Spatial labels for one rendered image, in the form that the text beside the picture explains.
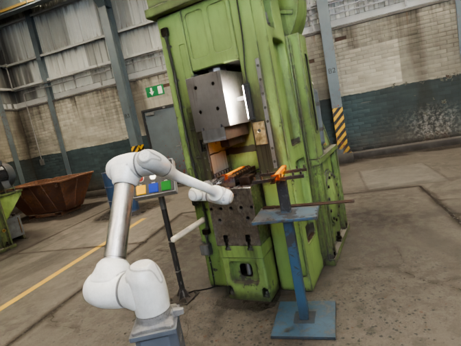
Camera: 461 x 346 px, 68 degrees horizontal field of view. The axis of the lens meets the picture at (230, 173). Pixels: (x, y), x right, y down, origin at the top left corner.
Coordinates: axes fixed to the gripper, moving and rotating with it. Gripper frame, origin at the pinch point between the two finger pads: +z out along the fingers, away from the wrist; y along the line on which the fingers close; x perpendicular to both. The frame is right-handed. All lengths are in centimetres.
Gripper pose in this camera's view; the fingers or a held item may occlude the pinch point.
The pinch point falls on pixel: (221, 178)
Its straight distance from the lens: 251.8
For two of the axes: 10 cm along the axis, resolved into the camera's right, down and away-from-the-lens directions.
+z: 4.3, -2.5, 8.7
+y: 8.8, -1.0, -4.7
